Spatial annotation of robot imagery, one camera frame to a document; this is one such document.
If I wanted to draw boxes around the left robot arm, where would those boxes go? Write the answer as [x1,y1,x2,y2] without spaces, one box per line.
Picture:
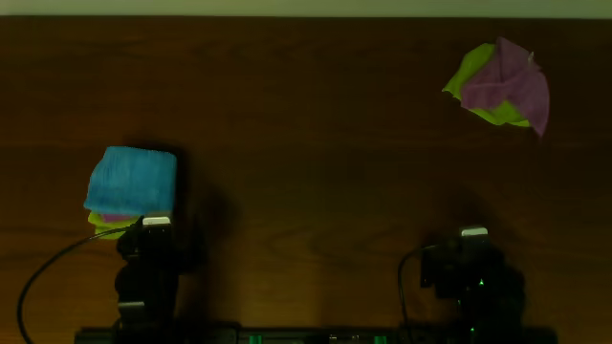
[115,224,179,339]

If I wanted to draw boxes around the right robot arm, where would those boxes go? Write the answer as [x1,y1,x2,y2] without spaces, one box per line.
[420,234,525,341]

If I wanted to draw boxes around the folded green cloth in stack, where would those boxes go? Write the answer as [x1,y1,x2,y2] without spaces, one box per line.
[88,212,139,234]

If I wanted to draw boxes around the purple microfiber cloth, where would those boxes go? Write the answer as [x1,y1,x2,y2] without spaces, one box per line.
[460,37,550,137]

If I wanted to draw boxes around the folded blue cloth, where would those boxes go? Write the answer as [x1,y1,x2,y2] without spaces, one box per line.
[84,146,177,216]

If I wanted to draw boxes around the folded purple cloth in stack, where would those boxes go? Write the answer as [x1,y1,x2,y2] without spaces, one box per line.
[100,214,137,223]

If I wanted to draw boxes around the crumpled green cloth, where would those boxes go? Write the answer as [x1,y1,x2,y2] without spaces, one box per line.
[443,43,530,127]

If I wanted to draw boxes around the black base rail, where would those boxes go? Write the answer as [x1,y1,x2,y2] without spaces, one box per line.
[74,325,559,344]

